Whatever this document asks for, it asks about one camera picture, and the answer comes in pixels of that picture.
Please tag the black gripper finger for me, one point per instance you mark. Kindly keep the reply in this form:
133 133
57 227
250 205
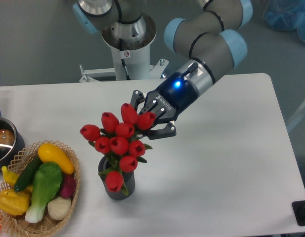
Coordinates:
168 131
137 100

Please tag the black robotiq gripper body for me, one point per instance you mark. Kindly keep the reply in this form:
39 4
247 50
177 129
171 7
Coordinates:
170 98

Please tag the red tulip bouquet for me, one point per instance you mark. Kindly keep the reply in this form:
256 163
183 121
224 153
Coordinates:
118 140

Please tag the dark grey ribbed vase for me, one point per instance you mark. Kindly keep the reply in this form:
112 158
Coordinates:
117 186

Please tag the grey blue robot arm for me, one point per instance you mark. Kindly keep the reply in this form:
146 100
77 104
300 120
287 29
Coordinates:
210 42

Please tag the yellow squash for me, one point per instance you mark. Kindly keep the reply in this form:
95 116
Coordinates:
49 152

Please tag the purple radish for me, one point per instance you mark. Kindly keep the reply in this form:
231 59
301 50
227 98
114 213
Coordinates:
68 187

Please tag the green bok choy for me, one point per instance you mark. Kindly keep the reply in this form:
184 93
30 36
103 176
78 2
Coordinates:
46 184

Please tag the woven wicker basket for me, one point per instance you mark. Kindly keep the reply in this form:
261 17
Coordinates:
17 226

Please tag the white garlic bulb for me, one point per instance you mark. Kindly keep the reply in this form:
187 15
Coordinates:
59 208

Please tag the blue plastic bag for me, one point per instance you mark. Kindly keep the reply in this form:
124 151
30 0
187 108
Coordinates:
286 16

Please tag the green cucumber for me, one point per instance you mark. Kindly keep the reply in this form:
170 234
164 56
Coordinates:
25 179

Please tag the small yellow banana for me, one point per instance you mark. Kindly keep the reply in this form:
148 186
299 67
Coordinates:
13 180

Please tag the black device at edge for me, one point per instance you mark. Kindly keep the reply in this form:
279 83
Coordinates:
299 212

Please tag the yellow bell pepper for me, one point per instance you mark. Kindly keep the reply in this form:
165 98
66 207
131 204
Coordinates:
14 203

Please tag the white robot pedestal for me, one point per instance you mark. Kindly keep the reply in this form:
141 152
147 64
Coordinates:
130 50

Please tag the blue handled saucepan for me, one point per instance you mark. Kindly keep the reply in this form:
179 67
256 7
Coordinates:
11 142

